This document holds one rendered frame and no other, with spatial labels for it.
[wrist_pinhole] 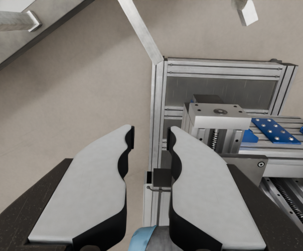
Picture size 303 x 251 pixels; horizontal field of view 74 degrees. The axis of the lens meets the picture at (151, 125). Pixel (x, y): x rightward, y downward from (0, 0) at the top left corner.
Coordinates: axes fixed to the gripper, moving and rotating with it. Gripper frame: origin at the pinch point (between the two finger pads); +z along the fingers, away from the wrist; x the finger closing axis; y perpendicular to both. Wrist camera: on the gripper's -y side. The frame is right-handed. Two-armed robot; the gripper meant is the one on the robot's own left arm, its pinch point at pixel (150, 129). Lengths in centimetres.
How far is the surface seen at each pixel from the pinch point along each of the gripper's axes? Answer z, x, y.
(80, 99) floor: 132, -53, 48
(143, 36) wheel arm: 46.0, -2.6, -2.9
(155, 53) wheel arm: 46.0, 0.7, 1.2
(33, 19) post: 59, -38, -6
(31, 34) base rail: 62, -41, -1
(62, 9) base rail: 62, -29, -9
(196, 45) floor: 132, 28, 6
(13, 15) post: 50, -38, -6
